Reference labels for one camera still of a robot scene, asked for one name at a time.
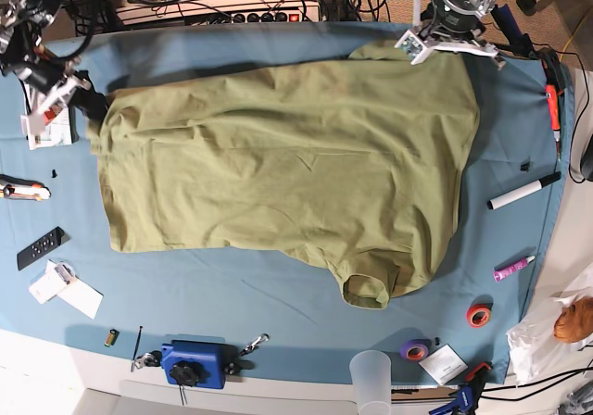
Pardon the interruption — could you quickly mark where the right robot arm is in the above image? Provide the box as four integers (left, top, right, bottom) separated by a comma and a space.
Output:
1, 0, 108, 123

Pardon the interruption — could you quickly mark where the blue clamp block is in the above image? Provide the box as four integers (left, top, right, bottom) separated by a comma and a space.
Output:
160, 340, 226, 390

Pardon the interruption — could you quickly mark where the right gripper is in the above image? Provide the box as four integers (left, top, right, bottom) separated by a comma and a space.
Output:
27, 57, 108, 121

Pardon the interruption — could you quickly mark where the white paper sheet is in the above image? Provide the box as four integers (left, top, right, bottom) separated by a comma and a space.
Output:
57, 279, 103, 320

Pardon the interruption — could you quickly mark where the blue black clamp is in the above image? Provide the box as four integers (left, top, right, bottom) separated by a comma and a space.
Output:
490, 5, 538, 59

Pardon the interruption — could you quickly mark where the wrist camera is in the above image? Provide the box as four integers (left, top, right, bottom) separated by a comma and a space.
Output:
395, 29, 434, 65
20, 113, 45, 138

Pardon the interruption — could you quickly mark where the olive green t-shirt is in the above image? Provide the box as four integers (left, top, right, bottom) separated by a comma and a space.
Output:
88, 41, 480, 309

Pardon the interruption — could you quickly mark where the pink glue tube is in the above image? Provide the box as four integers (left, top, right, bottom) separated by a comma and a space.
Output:
493, 256, 536, 282

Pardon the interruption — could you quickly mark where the white paper card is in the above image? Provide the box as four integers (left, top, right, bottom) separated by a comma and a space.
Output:
419, 345, 468, 385

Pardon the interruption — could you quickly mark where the white card stack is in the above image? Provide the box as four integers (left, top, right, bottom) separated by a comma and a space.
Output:
29, 260, 76, 304

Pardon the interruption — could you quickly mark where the blue bar clamp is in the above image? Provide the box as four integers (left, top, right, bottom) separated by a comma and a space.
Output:
428, 362, 492, 415

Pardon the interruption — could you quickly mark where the white black marker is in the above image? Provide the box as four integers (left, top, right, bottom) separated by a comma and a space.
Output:
486, 171, 561, 210

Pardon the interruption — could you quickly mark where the clear plastic cup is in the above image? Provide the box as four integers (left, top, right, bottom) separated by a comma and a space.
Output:
349, 350, 391, 415

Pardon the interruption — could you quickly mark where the purple tape roll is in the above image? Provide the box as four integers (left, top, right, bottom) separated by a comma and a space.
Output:
400, 338, 431, 362

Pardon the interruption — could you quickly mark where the black zip tie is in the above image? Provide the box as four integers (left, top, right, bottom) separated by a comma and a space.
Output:
131, 325, 143, 371

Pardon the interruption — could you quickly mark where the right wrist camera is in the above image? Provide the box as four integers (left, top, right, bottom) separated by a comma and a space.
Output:
20, 113, 45, 138

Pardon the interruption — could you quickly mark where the black remote control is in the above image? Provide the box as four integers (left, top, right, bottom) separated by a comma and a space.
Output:
17, 227, 69, 271

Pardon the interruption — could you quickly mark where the white plastic bag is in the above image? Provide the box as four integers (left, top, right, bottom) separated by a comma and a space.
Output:
506, 266, 592, 384

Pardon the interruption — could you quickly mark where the silver carabiner clip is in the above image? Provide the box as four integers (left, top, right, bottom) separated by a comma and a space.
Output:
239, 333, 270, 357

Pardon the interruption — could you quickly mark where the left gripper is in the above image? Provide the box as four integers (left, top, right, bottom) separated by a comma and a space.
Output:
412, 0, 505, 69

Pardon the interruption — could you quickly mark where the small black clip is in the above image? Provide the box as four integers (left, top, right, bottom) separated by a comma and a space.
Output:
520, 159, 533, 172

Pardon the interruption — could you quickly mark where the brown bread item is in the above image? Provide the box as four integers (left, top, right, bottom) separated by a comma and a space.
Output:
554, 297, 593, 344

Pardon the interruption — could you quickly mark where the small green battery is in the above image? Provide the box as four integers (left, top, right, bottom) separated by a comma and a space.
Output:
104, 329, 120, 347

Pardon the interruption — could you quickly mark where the red cube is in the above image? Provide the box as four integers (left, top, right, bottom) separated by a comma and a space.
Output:
44, 106, 63, 126

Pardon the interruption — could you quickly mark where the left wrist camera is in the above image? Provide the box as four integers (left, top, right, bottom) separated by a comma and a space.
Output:
395, 29, 434, 65

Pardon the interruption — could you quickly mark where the orange white utility knife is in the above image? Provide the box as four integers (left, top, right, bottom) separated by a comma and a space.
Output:
1, 174, 51, 201

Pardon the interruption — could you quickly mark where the red tape roll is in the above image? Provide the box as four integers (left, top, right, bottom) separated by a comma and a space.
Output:
466, 303, 491, 328

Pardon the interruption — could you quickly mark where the white power strip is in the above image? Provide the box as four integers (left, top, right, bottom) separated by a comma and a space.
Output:
117, 0, 322, 28

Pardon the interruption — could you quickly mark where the orange black screwdriver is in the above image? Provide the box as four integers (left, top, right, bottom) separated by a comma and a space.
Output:
538, 46, 565, 160

